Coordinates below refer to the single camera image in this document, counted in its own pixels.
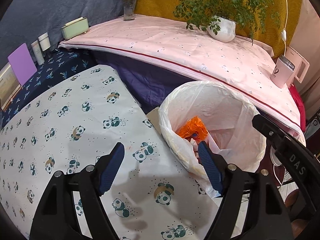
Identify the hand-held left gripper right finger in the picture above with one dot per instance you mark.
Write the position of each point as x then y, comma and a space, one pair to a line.
210, 167

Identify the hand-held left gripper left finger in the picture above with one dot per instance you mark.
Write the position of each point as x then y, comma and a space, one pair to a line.
111, 170

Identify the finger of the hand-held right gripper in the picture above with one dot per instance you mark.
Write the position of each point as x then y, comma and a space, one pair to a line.
268, 131

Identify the white paper towel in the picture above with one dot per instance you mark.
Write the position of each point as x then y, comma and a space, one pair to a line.
194, 152

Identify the orange plastic wrapper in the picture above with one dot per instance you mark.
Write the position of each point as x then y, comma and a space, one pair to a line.
192, 127

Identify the white plastic-lined trash bin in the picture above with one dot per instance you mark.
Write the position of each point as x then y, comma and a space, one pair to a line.
225, 105

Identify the dark red chair cushion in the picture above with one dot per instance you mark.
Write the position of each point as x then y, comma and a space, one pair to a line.
297, 201

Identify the red cloth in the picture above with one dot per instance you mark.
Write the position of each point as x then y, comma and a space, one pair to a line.
297, 97

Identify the panda printed cloth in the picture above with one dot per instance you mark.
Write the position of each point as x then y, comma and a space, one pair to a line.
75, 130

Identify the pink electric kettle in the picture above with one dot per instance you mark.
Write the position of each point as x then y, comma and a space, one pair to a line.
301, 67

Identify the purple cloth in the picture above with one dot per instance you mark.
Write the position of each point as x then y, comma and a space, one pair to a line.
140, 85

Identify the white ceramic plant pot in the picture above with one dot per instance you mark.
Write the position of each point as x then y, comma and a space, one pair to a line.
223, 30

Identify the navy patterned cloth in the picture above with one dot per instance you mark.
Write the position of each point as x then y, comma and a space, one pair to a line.
50, 72

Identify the pink printed tablecloth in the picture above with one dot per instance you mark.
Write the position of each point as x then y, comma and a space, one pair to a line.
175, 45

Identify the gold framed panel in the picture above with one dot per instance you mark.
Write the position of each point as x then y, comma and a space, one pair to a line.
7, 85

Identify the white cosmetic jar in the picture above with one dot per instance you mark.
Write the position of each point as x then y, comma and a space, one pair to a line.
37, 52
45, 42

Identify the purple board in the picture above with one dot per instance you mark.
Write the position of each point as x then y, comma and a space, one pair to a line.
21, 63

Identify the green leafy houseplant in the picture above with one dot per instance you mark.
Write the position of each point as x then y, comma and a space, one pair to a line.
212, 0

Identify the pale green box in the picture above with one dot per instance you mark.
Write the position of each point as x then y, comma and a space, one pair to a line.
75, 28

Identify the clear glass vase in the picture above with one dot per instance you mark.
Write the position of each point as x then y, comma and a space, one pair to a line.
129, 7

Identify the grey-blue hanging cloth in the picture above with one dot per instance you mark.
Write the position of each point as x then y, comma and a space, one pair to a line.
62, 5

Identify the mustard yellow cloth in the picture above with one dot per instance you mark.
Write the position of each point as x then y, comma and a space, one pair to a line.
155, 0

